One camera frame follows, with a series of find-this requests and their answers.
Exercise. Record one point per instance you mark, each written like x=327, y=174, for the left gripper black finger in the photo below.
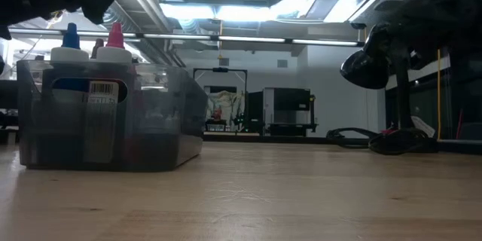
x=99, y=0

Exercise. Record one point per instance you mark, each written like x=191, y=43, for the large pink food coloring bottle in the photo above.
x=114, y=54

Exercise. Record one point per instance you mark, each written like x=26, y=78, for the large blue food coloring bottle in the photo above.
x=70, y=54

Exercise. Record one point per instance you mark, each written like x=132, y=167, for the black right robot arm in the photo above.
x=467, y=45

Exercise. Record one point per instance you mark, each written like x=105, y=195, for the white corner label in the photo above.
x=423, y=126

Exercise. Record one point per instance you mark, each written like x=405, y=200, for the dark grey side desk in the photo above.
x=463, y=147

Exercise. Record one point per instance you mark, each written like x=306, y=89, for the smoky transparent plastic bin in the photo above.
x=150, y=143

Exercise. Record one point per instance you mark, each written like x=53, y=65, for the long ceiling light strip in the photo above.
x=248, y=39

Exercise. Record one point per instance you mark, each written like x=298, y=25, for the black workstation cabinet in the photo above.
x=290, y=101

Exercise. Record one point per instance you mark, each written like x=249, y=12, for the white hanging cloth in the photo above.
x=224, y=101

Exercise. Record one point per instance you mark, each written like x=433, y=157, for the black monitor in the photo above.
x=255, y=111

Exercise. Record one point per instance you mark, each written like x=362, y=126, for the ribbed silver ventilation duct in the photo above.
x=116, y=19

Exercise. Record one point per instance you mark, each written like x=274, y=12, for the grey wall panel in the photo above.
x=282, y=63
x=224, y=61

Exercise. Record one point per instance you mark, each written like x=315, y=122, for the black frame stand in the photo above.
x=220, y=69

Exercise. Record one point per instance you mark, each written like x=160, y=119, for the black aluminium table frame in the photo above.
x=293, y=139

